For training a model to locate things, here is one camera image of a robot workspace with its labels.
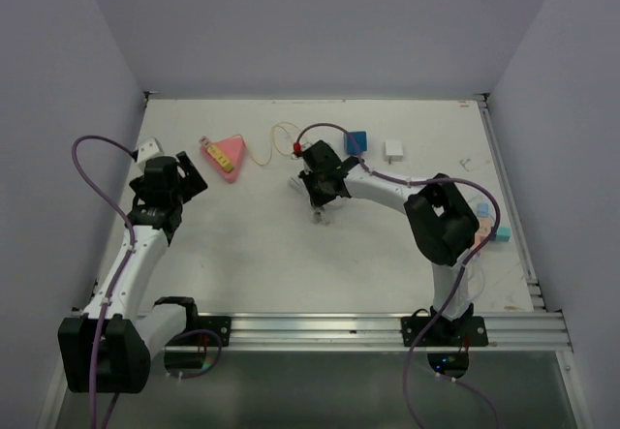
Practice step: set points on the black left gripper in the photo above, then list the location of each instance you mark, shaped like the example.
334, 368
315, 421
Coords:
191, 183

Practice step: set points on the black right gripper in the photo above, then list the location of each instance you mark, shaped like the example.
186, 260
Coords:
318, 199

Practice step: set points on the yellow plug adapter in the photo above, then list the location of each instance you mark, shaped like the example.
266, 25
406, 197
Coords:
216, 154

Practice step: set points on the dark blue plug adapter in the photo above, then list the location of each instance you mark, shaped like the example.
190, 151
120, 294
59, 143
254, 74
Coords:
355, 142

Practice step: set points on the pink triangular socket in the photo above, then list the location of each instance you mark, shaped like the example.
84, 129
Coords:
234, 149

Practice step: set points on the white usb charger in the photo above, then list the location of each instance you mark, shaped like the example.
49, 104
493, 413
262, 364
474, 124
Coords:
393, 151

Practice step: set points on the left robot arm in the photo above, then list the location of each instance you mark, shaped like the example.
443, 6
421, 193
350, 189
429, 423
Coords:
108, 348

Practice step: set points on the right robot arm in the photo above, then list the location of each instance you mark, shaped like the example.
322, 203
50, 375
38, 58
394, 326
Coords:
442, 223

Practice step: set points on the peach multi plug adapter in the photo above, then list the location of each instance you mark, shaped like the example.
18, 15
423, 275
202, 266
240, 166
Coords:
483, 231

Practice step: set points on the teal small plug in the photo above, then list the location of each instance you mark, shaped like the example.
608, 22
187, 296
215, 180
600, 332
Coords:
502, 235

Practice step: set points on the light blue charger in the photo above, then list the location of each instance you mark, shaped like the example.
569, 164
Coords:
482, 209

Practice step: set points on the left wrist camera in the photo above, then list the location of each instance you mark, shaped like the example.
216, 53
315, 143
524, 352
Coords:
148, 149

